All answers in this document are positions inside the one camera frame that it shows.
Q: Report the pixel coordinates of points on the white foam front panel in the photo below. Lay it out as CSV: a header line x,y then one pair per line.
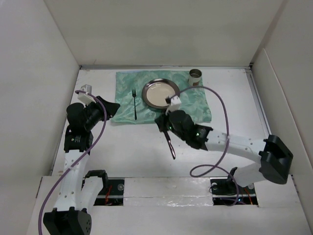
x,y
167,192

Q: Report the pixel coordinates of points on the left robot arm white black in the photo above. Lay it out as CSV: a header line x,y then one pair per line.
x,y
78,191

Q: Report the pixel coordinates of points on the silver fork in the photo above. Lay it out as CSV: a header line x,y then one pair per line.
x,y
134,96

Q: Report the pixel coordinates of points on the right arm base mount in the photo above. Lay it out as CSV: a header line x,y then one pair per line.
x,y
232,193

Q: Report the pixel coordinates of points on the green satin tablecloth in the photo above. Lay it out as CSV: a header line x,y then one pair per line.
x,y
194,101

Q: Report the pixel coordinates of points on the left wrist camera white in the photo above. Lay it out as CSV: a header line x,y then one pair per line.
x,y
84,96

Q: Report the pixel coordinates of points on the round metal plate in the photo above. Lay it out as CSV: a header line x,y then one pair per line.
x,y
155,92

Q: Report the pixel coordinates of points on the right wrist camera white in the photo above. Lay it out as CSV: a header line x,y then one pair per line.
x,y
173,104

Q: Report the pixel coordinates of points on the steel cup with white band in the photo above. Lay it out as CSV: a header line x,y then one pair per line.
x,y
194,78

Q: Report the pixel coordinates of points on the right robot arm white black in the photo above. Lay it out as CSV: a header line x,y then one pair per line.
x,y
271,157

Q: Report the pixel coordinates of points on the black handled table knife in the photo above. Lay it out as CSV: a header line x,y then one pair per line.
x,y
170,145

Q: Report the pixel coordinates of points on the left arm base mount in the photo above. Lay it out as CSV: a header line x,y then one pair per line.
x,y
112,194

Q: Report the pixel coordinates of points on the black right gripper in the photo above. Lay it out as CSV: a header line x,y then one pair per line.
x,y
161,121

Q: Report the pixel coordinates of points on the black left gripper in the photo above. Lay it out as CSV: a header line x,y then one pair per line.
x,y
111,108

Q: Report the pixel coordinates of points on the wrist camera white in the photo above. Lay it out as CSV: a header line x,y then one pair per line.
x,y
173,104
84,96

